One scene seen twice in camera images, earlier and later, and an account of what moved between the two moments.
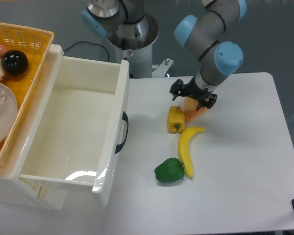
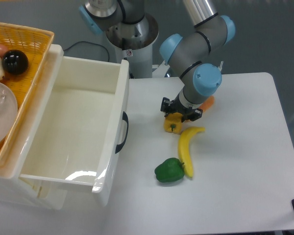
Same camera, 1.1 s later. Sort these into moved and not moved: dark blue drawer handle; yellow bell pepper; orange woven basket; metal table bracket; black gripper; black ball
Moved: yellow bell pepper; black gripper
Not moved: dark blue drawer handle; black ball; metal table bracket; orange woven basket
